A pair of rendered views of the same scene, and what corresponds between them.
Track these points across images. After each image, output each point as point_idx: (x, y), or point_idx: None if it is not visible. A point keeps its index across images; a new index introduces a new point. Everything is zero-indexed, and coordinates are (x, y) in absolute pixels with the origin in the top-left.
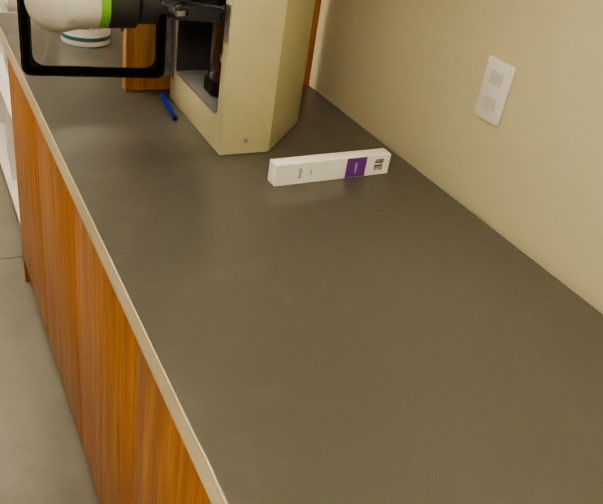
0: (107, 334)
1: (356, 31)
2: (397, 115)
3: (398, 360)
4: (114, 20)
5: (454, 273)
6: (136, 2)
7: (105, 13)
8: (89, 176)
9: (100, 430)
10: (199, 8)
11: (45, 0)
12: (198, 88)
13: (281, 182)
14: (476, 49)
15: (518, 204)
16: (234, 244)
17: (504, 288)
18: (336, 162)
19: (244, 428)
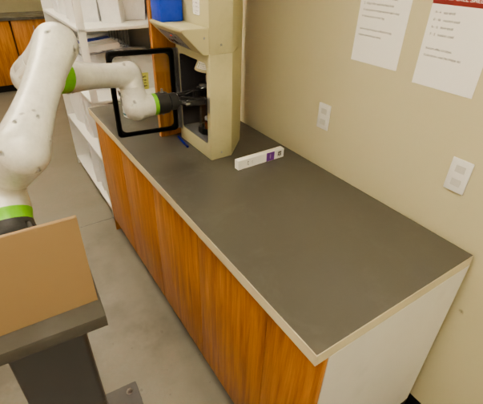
0: (179, 243)
1: (258, 94)
2: (283, 130)
3: (304, 232)
4: (161, 111)
5: (319, 195)
6: (169, 102)
7: (158, 109)
8: (162, 178)
9: (177, 285)
10: (195, 100)
11: (134, 108)
12: (195, 131)
13: (241, 167)
14: (313, 99)
15: (340, 162)
16: (230, 197)
17: (340, 198)
18: (262, 155)
19: (255, 264)
